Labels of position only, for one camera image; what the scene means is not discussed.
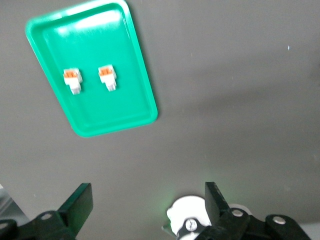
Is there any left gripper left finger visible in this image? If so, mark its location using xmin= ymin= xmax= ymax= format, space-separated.
xmin=0 ymin=182 xmax=95 ymax=240

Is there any white orange green push button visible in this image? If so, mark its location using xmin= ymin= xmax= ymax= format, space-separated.
xmin=97 ymin=65 xmax=118 ymax=92
xmin=62 ymin=67 xmax=83 ymax=96

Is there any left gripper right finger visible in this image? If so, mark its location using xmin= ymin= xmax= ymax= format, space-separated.
xmin=198 ymin=181 xmax=313 ymax=240

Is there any green plastic tray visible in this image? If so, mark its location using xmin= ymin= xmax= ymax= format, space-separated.
xmin=24 ymin=0 xmax=159 ymax=138

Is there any dark grey table mat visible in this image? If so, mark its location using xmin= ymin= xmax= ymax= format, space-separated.
xmin=0 ymin=0 xmax=320 ymax=240

